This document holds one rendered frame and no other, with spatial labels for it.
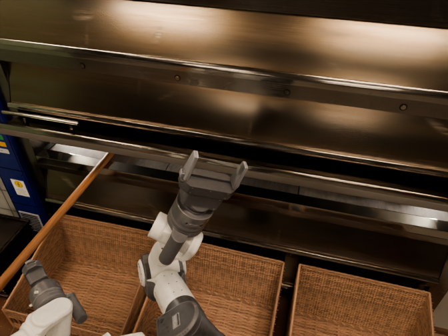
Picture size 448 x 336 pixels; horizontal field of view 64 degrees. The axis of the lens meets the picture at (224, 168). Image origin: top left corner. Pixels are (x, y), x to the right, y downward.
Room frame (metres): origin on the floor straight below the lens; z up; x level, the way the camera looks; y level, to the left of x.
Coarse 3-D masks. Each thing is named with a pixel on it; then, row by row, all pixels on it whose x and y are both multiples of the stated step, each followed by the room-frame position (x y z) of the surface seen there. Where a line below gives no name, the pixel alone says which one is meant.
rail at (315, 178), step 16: (16, 128) 1.15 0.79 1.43; (32, 128) 1.14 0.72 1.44; (112, 144) 1.06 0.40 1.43; (128, 144) 1.05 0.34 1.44; (208, 160) 0.97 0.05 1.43; (224, 160) 0.97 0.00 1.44; (288, 176) 0.91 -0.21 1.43; (304, 176) 0.90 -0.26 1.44; (320, 176) 0.90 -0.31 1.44; (384, 192) 0.84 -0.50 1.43; (400, 192) 0.83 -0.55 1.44; (416, 192) 0.83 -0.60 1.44
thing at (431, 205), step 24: (72, 120) 1.29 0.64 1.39; (72, 144) 1.09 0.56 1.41; (96, 144) 1.07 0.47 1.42; (144, 144) 1.10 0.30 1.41; (168, 144) 1.11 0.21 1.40; (192, 144) 1.12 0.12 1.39; (216, 144) 1.14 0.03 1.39; (216, 168) 0.96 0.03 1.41; (288, 168) 0.98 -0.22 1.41; (312, 168) 0.99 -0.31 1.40; (336, 168) 1.00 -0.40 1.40; (360, 168) 1.01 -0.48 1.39; (336, 192) 0.87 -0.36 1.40; (360, 192) 0.85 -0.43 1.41; (432, 192) 0.87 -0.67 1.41
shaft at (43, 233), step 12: (108, 156) 1.28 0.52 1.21; (96, 168) 1.19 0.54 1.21; (84, 180) 1.11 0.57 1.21; (72, 204) 0.99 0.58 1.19; (60, 216) 0.92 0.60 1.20; (48, 228) 0.86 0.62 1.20; (36, 240) 0.80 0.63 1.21; (24, 252) 0.75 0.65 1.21; (12, 264) 0.70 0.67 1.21; (12, 276) 0.67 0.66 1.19; (0, 288) 0.62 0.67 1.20
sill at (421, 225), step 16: (48, 160) 1.30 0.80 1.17; (64, 160) 1.28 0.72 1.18; (80, 160) 1.28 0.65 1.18; (96, 160) 1.29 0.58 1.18; (112, 176) 1.22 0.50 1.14; (128, 176) 1.20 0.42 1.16; (144, 176) 1.19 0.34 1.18; (160, 176) 1.19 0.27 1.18; (176, 176) 1.19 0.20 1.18; (240, 192) 1.10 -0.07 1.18; (256, 192) 1.10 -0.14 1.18; (272, 192) 1.10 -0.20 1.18; (288, 208) 1.04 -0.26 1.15; (304, 208) 1.03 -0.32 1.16; (320, 208) 1.02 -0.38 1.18; (336, 208) 1.02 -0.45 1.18; (352, 208) 1.02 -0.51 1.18; (368, 208) 1.02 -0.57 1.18; (368, 224) 0.97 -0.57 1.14; (384, 224) 0.96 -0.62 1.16; (400, 224) 0.95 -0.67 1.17; (416, 224) 0.94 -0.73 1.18; (432, 224) 0.95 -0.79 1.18
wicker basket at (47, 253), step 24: (72, 216) 1.25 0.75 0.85; (48, 240) 1.15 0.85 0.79; (96, 240) 1.19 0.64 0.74; (120, 240) 1.17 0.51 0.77; (144, 240) 1.15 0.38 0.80; (48, 264) 1.10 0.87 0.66; (72, 264) 1.16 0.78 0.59; (96, 264) 1.16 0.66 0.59; (120, 264) 1.13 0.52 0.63; (24, 288) 0.93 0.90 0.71; (72, 288) 1.01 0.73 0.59; (96, 288) 1.02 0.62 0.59; (120, 288) 1.02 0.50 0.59; (24, 312) 0.81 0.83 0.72; (96, 312) 0.89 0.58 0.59; (120, 312) 0.89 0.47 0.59
